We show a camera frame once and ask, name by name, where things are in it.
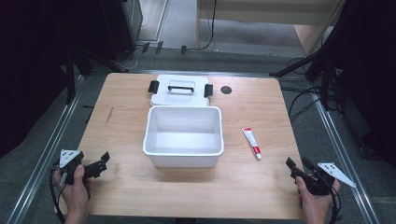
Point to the black metal stand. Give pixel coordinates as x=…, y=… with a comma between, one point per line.
x=314, y=62

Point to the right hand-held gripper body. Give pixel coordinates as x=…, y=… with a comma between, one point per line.
x=320, y=183

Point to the person's left hand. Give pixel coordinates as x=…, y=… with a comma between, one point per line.
x=76, y=196

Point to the white and red tube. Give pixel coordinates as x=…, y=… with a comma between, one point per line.
x=252, y=141

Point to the black round table grommet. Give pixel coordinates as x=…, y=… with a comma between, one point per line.
x=226, y=90

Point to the white plastic storage box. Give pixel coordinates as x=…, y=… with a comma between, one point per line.
x=183, y=138

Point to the black cabinet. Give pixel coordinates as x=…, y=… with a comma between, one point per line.
x=123, y=28

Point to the aluminium floor rail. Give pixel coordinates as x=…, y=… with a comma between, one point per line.
x=345, y=161
x=40, y=161

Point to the light wooden furniture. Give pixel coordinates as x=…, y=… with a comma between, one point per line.
x=264, y=12

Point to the person's right hand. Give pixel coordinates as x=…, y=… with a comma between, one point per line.
x=316, y=205

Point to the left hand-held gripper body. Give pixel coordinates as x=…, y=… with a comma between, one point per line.
x=71, y=163

